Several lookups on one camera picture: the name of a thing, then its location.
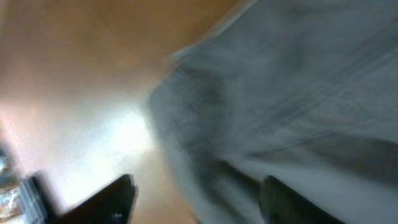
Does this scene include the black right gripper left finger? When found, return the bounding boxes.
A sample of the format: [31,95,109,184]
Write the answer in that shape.
[53,174,137,224]

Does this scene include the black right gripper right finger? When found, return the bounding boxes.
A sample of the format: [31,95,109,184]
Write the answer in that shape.
[259,176,343,224]

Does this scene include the grey shorts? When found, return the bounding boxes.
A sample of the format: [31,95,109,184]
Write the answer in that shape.
[149,0,397,223]

